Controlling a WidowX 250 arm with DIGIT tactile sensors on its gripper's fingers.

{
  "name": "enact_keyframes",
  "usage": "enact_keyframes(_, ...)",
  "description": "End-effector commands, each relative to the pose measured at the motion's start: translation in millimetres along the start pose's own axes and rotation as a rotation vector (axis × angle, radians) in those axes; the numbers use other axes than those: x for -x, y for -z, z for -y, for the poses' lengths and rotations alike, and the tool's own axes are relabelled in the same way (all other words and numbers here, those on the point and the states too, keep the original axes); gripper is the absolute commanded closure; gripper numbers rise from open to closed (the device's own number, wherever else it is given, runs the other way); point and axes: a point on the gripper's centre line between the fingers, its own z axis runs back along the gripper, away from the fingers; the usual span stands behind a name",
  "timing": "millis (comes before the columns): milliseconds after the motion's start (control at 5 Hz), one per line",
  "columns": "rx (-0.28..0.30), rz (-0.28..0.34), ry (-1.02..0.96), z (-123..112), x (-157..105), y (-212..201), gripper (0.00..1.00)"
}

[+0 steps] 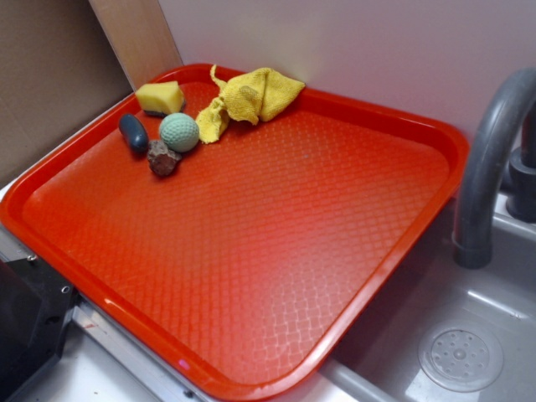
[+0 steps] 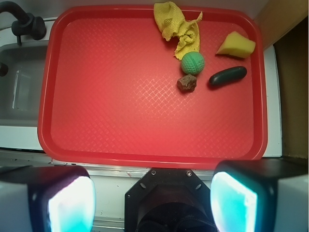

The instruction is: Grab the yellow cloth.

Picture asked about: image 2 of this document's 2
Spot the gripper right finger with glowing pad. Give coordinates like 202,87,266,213
210,159,309,232

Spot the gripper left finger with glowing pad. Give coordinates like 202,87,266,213
0,166,96,232

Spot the yellow cloth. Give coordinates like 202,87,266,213
154,1,203,61

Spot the grey sink basin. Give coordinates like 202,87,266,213
0,41,48,127

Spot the black oval stone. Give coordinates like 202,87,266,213
208,66,248,87

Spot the black sink knob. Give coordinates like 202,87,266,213
0,62,8,77

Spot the red plastic tray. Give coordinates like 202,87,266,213
38,5,267,170

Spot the brown rough rock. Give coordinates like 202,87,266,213
177,74,197,92

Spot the green dimpled ball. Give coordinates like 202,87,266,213
181,51,205,75

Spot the yellow sponge wedge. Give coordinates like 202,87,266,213
216,31,256,58

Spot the black faucet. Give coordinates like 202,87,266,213
0,1,47,46

